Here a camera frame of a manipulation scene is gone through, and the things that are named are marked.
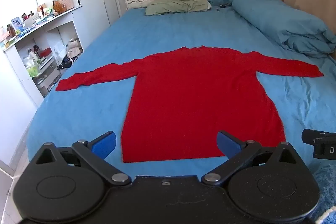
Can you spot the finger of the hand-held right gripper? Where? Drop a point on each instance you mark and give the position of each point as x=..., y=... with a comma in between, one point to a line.
x=309, y=136

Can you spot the green pillow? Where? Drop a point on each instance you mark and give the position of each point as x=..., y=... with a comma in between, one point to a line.
x=176, y=5

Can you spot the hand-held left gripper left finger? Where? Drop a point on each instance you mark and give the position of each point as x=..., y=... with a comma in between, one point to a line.
x=103, y=145

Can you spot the beige cloth bag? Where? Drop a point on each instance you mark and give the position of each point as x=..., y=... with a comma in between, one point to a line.
x=73, y=48

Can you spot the blue shaggy rug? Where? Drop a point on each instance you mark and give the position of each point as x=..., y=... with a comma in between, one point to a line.
x=326, y=187

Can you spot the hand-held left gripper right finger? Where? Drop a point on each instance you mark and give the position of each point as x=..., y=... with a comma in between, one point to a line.
x=228, y=145

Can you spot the blue printed box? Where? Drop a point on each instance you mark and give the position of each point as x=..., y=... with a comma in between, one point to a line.
x=17, y=23

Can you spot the white plastic bottle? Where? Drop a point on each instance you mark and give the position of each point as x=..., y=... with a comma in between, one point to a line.
x=33, y=56

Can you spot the white shelf unit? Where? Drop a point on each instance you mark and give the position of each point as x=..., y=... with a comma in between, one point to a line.
x=15, y=61

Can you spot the small dark object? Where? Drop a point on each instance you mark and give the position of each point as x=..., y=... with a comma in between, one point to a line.
x=222, y=6

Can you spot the red long-sleeved sweater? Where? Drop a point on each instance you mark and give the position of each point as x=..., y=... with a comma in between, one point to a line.
x=194, y=98

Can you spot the pink storage container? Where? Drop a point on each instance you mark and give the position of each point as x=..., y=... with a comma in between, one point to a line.
x=67, y=2

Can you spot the blue duvet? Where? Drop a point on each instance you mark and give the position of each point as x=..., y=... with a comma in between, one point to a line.
x=278, y=19

